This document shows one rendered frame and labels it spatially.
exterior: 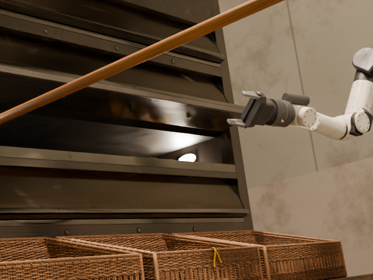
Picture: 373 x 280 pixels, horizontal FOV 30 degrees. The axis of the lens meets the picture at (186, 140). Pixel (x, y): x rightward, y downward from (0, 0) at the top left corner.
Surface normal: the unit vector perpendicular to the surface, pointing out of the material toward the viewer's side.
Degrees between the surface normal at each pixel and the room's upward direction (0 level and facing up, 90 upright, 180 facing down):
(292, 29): 90
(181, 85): 70
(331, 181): 90
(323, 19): 90
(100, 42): 90
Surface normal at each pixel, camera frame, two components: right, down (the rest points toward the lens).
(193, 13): 0.73, -0.25
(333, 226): -0.69, -0.07
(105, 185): 0.65, -0.56
